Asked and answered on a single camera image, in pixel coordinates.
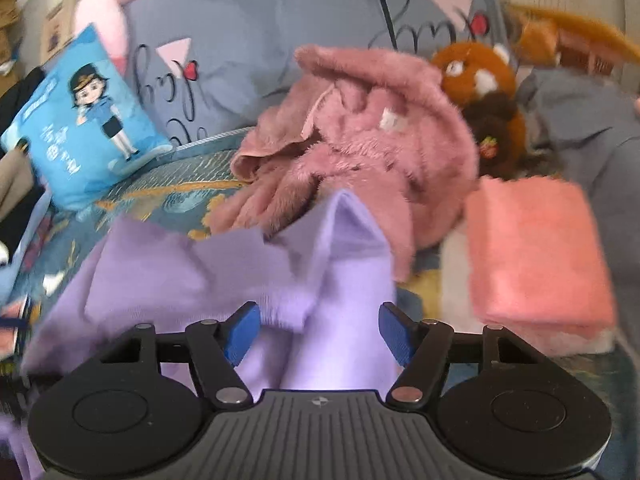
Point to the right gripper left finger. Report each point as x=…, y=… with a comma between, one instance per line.
x=216, y=349

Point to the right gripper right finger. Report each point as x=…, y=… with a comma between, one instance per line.
x=421, y=349

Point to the purple sweatshirt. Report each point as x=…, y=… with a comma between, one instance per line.
x=319, y=285

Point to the folded white floral cloth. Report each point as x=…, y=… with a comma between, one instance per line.
x=456, y=308

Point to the folded pink towel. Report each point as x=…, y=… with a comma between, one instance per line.
x=535, y=256

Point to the blue gold patterned quilt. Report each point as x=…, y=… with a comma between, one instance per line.
x=177, y=192

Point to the light blue folded garment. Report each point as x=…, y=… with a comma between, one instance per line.
x=17, y=230

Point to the pink fleece garment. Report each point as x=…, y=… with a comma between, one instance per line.
x=373, y=122

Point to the blue cartoon police pillow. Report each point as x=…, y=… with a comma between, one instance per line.
x=85, y=128

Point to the folded beige garment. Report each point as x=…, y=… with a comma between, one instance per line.
x=16, y=180

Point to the red panda plush toy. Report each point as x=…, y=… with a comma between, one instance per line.
x=481, y=82

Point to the grey printed sofa cover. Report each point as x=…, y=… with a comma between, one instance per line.
x=204, y=67

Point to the pink plastic basket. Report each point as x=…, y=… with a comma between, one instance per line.
x=546, y=37

